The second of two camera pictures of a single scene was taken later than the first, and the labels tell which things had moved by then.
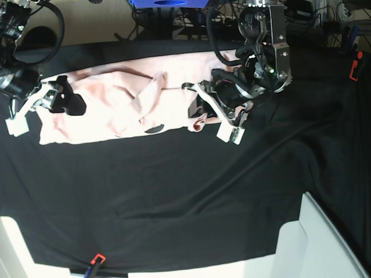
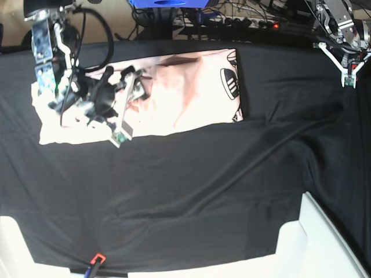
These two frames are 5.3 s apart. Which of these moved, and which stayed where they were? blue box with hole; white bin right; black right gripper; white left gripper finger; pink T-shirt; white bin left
Moved: white left gripper finger; pink T-shirt; black right gripper
Stayed: white bin right; white bin left; blue box with hole
